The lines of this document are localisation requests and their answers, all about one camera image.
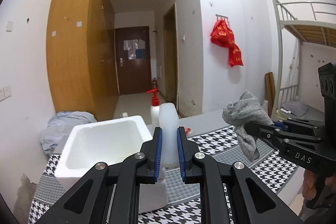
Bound grey cloth rag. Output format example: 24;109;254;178
222;90;274;162

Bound person's right hand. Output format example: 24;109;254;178
302;170;335;200

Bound red snack packet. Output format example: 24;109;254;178
185;127;191;135

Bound white pump bottle red cap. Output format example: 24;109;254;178
146;89;160;127

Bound houndstooth table mat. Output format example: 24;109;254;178
28;126;303;223

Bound wooden planks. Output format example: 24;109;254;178
264;72;276;117

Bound white styrofoam box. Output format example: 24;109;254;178
53;114;169;214

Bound red fire extinguisher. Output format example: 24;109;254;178
152;78;157;89

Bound dark brown door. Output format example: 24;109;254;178
115;26;151;95

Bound light blue crumpled sheet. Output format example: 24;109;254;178
40;111;97;155

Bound red hanging plastic bags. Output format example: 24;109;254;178
210;19;243;67

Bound wooden wardrobe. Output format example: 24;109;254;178
46;0;118;121

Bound metal bunk bed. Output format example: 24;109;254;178
270;0;335;119

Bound white wall sockets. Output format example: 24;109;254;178
0;86;12;101

